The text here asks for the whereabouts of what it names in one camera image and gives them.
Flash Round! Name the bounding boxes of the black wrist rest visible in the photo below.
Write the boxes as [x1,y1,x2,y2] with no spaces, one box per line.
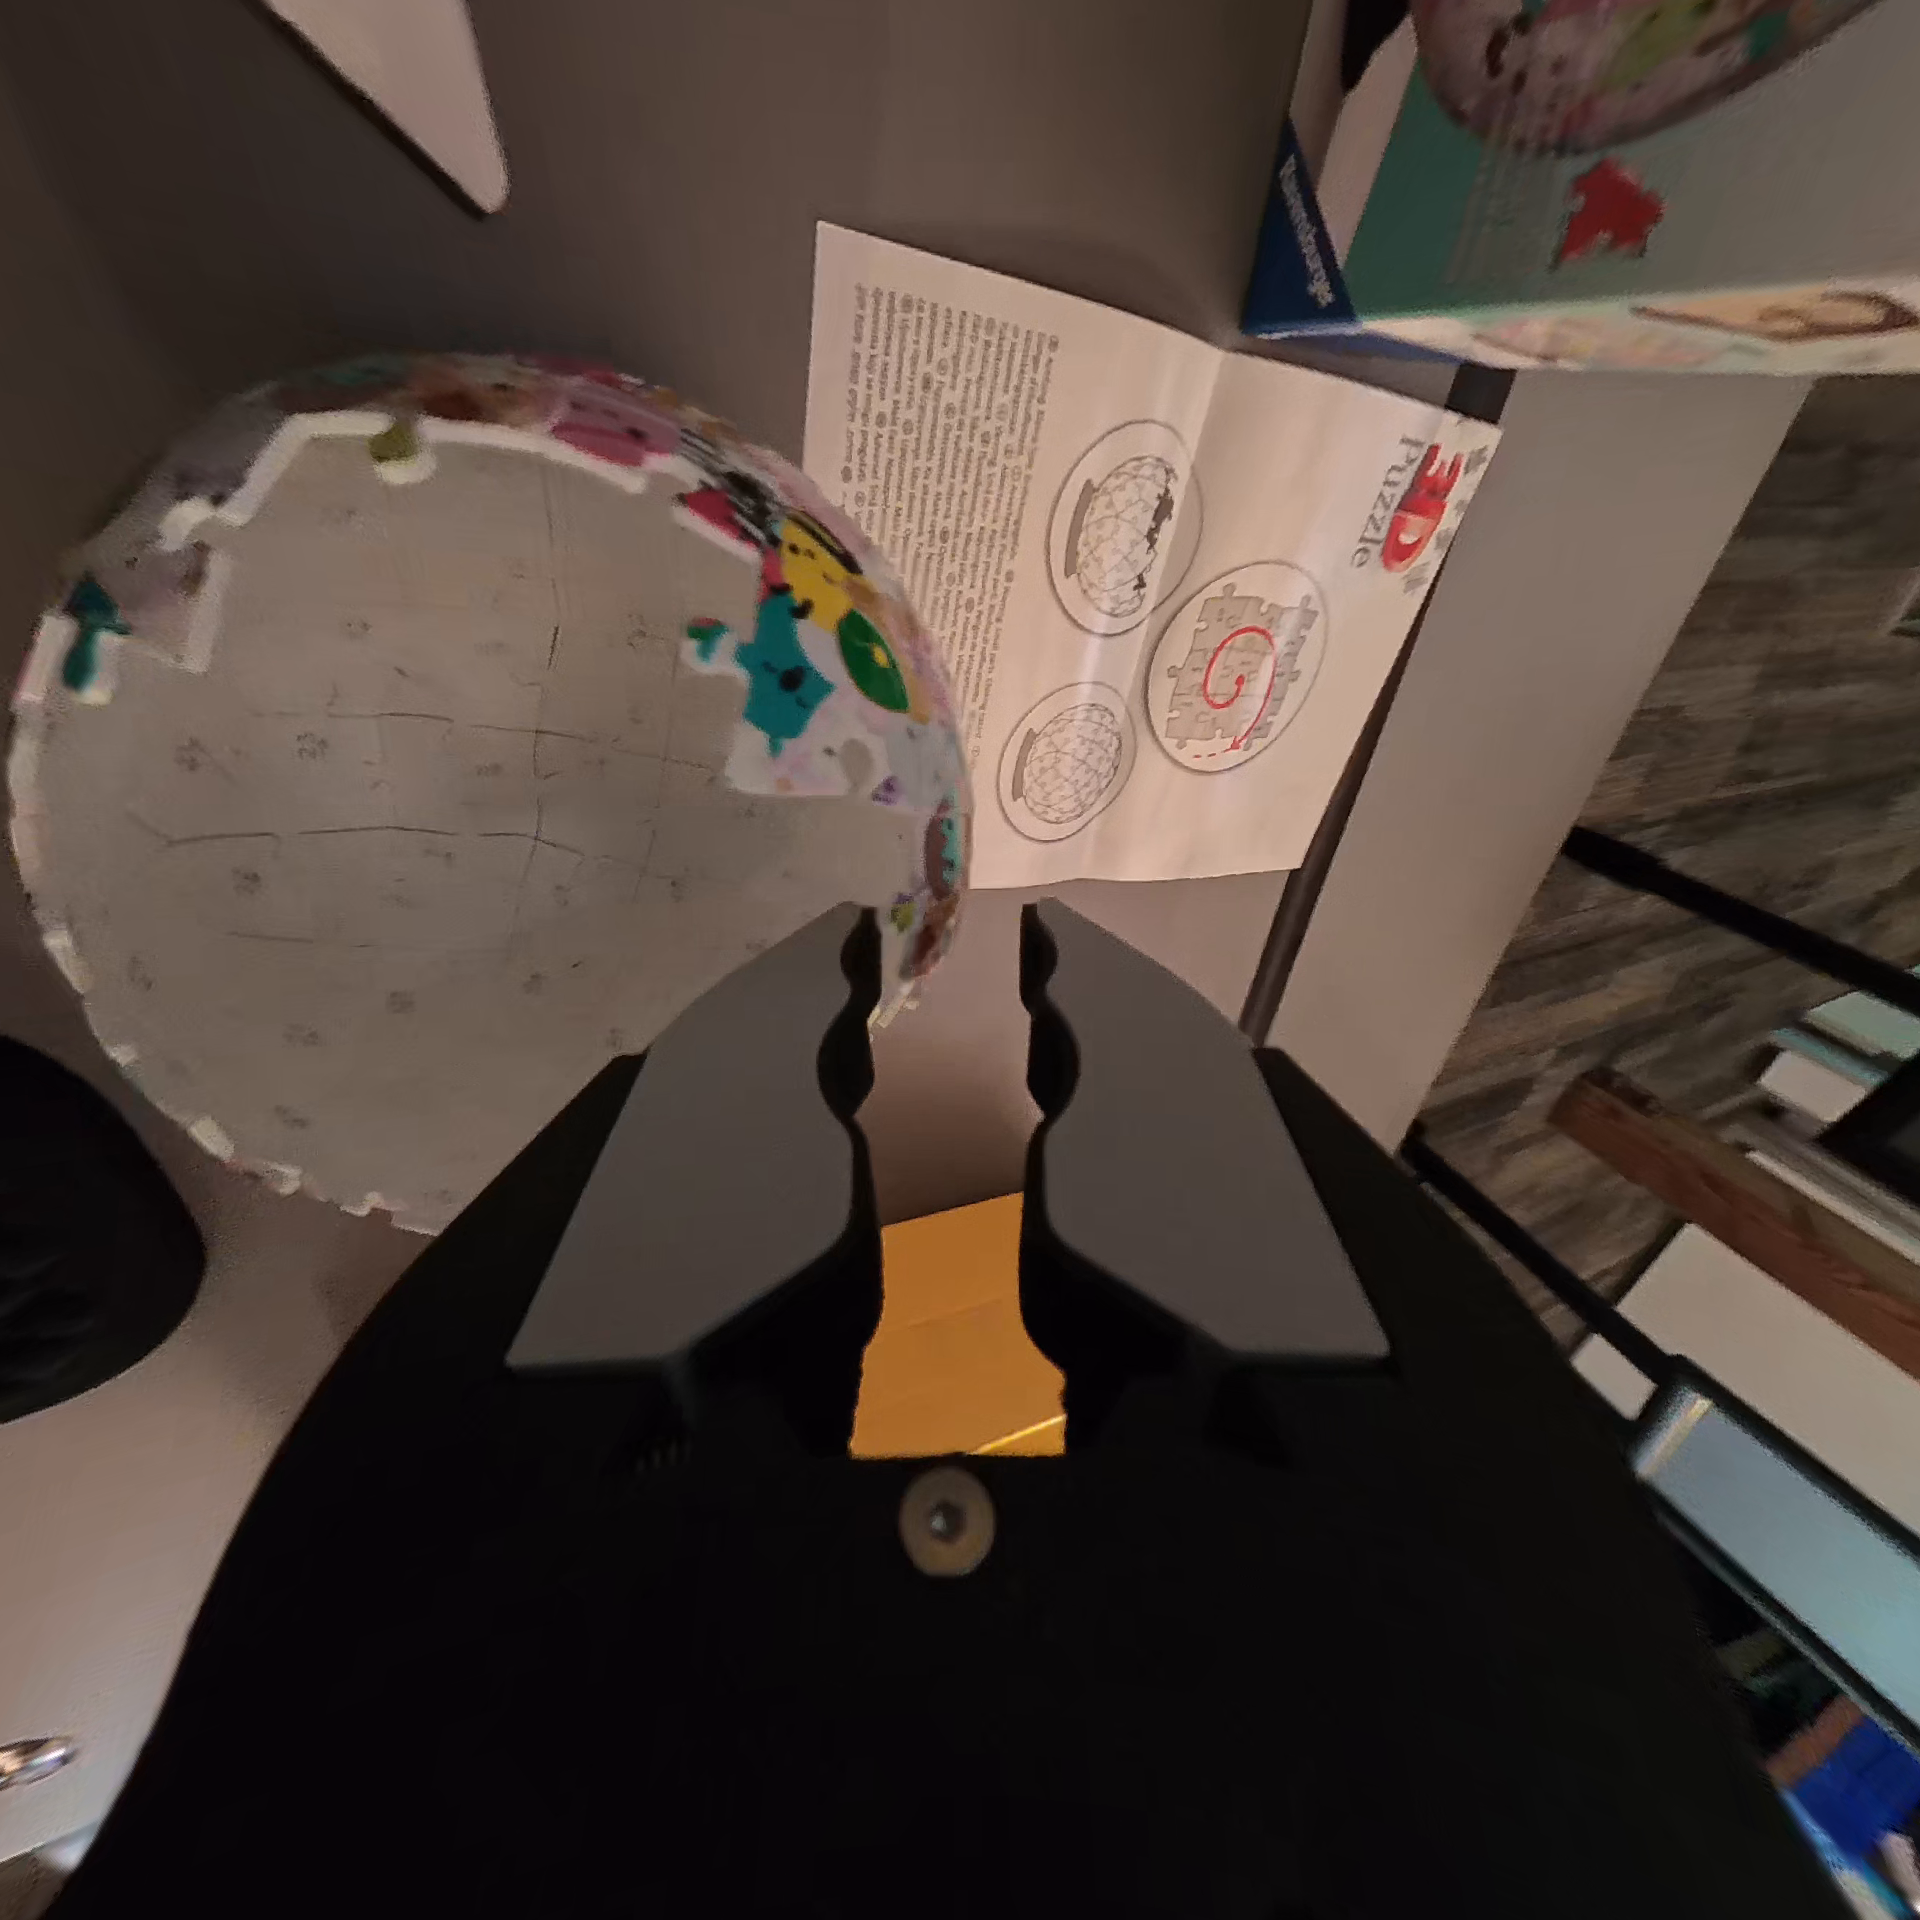
[0,1036,209,1425]

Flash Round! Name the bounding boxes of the wooden post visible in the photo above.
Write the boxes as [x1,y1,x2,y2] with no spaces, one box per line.
[1550,1073,1920,1339]

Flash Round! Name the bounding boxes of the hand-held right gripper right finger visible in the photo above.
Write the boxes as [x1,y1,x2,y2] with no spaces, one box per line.
[1021,895,1394,1454]

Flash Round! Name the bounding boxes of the black easel whiteboard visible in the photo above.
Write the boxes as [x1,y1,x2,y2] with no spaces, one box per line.
[1402,825,1920,1749]

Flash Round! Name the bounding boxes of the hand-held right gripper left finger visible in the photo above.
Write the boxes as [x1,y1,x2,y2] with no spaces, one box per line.
[506,903,888,1455]

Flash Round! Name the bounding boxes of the white instruction sheet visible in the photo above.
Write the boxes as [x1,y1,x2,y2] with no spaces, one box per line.
[802,221,1504,887]

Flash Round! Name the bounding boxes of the printed puzzle box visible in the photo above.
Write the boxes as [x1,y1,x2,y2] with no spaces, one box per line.
[1237,0,1920,377]

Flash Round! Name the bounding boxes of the black desk cable slot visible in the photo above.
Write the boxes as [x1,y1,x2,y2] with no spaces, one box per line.
[1237,358,1521,1037]

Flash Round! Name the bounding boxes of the yellow plastic bin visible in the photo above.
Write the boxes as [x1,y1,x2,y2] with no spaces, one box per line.
[848,1190,1071,1461]

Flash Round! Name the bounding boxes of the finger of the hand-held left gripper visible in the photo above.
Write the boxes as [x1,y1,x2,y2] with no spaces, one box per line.
[256,0,512,219]

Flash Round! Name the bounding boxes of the colourful puzzle ball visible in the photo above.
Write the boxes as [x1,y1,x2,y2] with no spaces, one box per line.
[6,353,976,1234]

